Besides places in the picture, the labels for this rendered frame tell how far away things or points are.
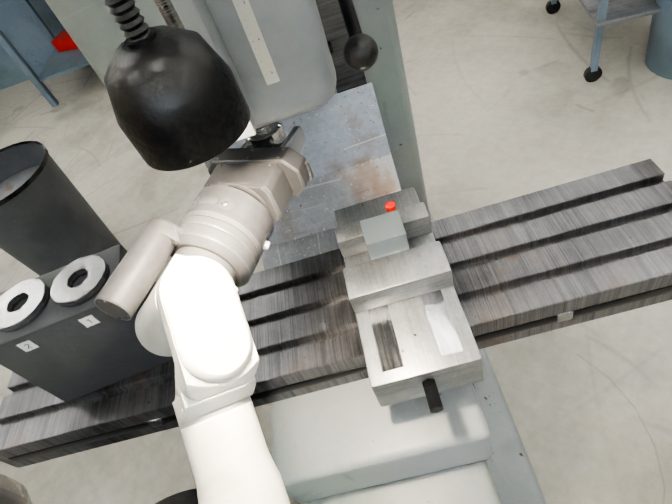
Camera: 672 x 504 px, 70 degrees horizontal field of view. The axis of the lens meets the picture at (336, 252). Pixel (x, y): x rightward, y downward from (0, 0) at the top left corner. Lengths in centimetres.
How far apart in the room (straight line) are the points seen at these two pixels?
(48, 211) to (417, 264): 198
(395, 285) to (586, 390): 113
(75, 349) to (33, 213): 160
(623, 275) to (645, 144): 168
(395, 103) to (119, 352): 70
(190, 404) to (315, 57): 31
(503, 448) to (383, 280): 83
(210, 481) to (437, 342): 36
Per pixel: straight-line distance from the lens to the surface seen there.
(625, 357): 180
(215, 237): 46
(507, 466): 141
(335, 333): 81
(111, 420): 92
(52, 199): 245
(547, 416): 168
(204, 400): 42
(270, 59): 44
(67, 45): 497
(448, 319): 69
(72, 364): 90
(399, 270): 69
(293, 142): 58
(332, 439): 81
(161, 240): 47
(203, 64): 28
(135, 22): 29
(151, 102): 27
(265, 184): 51
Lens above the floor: 156
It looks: 47 degrees down
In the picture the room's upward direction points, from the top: 23 degrees counter-clockwise
